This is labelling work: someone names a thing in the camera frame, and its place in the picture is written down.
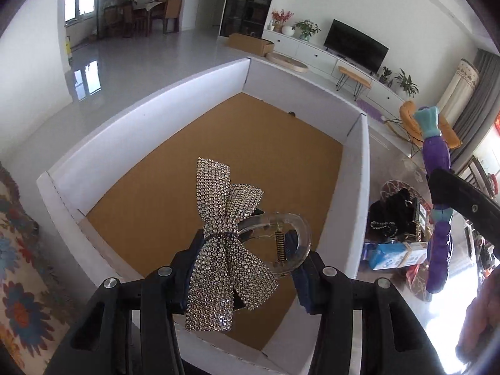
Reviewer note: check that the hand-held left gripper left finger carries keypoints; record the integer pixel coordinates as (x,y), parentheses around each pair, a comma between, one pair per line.
(179,286)

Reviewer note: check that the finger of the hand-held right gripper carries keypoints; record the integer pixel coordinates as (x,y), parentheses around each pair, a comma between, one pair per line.
(465,195)

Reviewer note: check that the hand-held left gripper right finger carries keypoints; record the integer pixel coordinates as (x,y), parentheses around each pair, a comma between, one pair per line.
(302,281)

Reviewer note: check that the purple teal toy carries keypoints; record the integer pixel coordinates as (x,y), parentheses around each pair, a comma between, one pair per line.
(437,156)

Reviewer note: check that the rhinestone bow hair clip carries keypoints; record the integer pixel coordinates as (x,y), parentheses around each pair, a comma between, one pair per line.
(218,258)

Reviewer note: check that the white cardboard box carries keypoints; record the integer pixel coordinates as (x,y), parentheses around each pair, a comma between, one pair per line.
(156,105)

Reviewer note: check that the person's right hand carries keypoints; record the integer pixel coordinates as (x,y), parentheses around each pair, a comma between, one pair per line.
(478,320)

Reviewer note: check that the black velvet bag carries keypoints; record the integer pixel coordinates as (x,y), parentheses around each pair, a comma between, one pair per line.
(390,213)

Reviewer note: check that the blue white carton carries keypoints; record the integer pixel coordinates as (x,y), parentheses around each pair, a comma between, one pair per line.
(390,256)

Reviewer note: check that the orange lounge chair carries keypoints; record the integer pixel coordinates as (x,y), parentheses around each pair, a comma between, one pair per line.
(408,119)

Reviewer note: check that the grey curtain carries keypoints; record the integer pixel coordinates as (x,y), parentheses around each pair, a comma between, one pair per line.
(478,97)

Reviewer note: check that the covered standing air conditioner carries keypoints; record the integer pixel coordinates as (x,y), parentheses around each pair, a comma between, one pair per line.
(459,86)

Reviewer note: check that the large leafy potted plant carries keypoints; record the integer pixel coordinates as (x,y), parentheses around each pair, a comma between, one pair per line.
(406,82)

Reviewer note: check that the purple mat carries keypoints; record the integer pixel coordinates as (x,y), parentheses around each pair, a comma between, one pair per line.
(369,108)

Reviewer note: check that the small potted plant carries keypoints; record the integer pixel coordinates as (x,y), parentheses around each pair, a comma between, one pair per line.
(386,74)

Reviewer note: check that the floral blanket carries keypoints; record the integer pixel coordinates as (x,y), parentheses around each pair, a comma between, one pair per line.
(23,281)

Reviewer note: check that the wooden bench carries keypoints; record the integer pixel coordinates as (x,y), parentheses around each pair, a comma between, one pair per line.
(353,74)

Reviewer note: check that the black television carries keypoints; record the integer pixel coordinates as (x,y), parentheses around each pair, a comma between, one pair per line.
(355,45)

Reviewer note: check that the white television cabinet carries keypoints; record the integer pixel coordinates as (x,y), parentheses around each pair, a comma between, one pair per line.
(308,52)

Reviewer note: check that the round beige tray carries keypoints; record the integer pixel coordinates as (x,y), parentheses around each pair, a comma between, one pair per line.
(288,61)

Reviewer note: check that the white round vase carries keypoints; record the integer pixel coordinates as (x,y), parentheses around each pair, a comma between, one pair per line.
(288,30)

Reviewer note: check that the brown cardboard box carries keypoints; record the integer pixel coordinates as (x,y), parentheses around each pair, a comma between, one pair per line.
(250,43)

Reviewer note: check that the red flowers in vase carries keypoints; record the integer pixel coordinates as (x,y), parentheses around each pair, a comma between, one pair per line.
(280,16)

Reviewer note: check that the wooden dining chair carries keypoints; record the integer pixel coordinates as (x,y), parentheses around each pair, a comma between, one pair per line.
(172,9)
(115,17)

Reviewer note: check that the wooden dining table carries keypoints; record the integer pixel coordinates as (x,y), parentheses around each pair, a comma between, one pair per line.
(150,7)

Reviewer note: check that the black glass cabinet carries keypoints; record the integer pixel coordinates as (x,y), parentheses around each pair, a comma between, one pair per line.
(250,0)

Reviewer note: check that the window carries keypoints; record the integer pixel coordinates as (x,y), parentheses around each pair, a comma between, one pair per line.
(80,2)

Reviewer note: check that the red wall hanging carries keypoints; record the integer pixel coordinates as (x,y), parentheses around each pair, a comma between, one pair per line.
(497,123)

